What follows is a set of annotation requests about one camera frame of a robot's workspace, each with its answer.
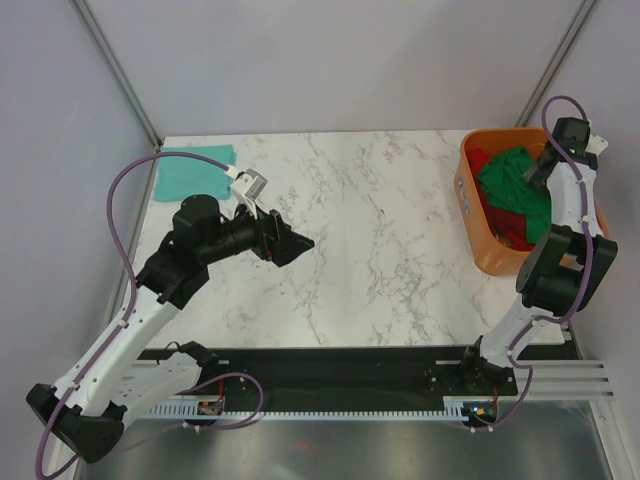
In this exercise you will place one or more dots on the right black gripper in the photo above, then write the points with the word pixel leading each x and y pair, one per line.
pixel 533 177

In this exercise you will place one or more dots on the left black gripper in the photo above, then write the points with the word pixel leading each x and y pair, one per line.
pixel 275 237

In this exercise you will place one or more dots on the green t shirt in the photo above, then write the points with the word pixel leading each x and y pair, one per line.
pixel 502 184

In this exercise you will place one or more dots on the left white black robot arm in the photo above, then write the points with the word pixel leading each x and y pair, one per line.
pixel 90 407

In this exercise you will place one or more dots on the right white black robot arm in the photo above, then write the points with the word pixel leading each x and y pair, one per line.
pixel 564 268

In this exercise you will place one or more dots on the dark red t shirt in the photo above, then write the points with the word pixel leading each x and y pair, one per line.
pixel 507 227

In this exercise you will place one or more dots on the bright red t shirt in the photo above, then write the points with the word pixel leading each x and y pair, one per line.
pixel 477 159

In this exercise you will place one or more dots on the orange plastic bin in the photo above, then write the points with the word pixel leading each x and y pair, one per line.
pixel 480 225

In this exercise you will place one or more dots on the folded teal t shirt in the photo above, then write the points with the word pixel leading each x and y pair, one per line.
pixel 179 177

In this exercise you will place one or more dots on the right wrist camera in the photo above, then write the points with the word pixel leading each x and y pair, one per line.
pixel 596 143

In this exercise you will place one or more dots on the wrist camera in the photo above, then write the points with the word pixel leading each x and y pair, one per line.
pixel 596 143
pixel 246 187

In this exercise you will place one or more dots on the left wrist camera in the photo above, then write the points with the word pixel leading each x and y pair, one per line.
pixel 246 187

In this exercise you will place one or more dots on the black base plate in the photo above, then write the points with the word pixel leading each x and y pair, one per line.
pixel 352 379

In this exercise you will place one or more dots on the right aluminium frame post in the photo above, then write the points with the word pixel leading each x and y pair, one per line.
pixel 560 53

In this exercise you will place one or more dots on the aluminium frame post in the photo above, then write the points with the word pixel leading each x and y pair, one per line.
pixel 560 53
pixel 97 35

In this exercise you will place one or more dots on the aluminium rail profile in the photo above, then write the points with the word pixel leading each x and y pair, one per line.
pixel 570 380

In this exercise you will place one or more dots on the white slotted cable duct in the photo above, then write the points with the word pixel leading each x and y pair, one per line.
pixel 190 409

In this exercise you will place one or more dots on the left aluminium frame post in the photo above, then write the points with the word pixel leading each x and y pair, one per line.
pixel 97 35

